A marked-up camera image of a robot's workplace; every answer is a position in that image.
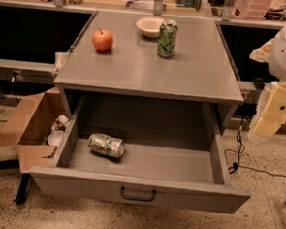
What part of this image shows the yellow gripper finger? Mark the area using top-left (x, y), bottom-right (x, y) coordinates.
top-left (251, 82), bottom-right (286, 139)

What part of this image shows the crushed silver green 7up can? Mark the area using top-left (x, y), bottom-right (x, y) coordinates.
top-left (88, 133), bottom-right (125, 159)

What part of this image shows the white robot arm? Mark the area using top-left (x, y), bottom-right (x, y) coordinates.
top-left (248, 24), bottom-right (286, 143)

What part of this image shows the grey cabinet counter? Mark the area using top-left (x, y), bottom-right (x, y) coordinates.
top-left (54, 11), bottom-right (243, 132)

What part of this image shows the open grey top drawer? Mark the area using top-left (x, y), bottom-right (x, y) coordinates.
top-left (32, 95), bottom-right (250, 214)

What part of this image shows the upright green soda can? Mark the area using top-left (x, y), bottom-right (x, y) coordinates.
top-left (157, 19), bottom-right (178, 58)

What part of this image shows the black device on ledge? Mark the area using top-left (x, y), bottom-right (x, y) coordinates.
top-left (252, 78), bottom-right (265, 90)

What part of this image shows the pink plastic crate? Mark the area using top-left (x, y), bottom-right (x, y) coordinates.
top-left (233, 0), bottom-right (272, 19)

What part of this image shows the white ceramic bowl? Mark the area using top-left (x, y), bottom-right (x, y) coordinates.
top-left (136, 16), bottom-right (163, 39)

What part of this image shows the red apple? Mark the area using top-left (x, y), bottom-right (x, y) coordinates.
top-left (92, 28), bottom-right (113, 52)

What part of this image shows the white cup in box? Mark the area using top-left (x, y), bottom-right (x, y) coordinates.
top-left (48, 131), bottom-right (64, 147)

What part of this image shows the brown cardboard box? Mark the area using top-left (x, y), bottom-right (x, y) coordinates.
top-left (0, 87), bottom-right (66, 174)

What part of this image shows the black cable on floor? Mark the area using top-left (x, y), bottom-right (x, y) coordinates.
top-left (222, 114), bottom-right (286, 180)

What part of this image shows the black drawer handle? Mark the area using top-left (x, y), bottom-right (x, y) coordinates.
top-left (120, 187), bottom-right (157, 203)

